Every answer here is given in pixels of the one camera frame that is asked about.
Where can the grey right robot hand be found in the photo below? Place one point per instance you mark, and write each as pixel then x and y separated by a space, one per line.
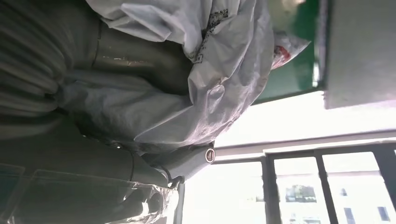
pixel 77 173

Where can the green conveyor belt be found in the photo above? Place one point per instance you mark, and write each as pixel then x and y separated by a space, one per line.
pixel 294 71

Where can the dark window frame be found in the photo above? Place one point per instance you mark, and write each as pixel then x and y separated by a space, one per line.
pixel 269 185

